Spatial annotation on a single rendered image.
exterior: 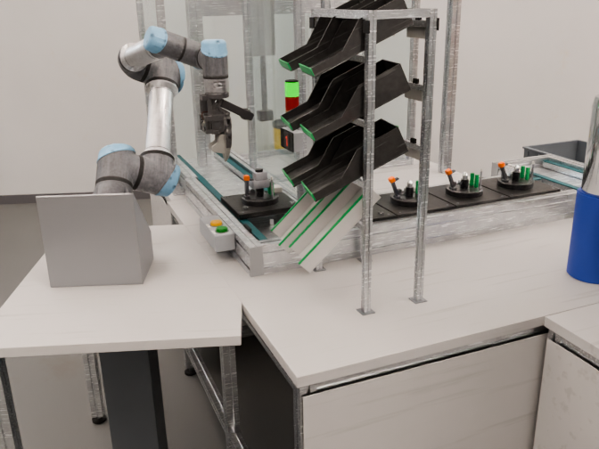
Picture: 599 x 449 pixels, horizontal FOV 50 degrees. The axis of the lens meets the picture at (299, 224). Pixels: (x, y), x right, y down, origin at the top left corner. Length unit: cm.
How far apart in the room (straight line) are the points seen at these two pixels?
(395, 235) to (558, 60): 419
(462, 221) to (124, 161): 118
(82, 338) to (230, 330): 39
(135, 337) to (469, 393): 91
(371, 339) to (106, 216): 87
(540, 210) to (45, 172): 450
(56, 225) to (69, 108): 387
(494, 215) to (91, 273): 141
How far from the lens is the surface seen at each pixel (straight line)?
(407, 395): 172
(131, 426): 236
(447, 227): 233
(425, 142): 172
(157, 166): 215
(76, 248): 205
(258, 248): 200
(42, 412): 312
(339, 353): 162
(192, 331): 175
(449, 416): 185
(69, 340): 180
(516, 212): 250
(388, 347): 165
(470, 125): 600
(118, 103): 576
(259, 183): 237
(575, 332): 182
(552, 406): 197
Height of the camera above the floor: 170
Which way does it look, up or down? 20 degrees down
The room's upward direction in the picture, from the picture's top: 1 degrees counter-clockwise
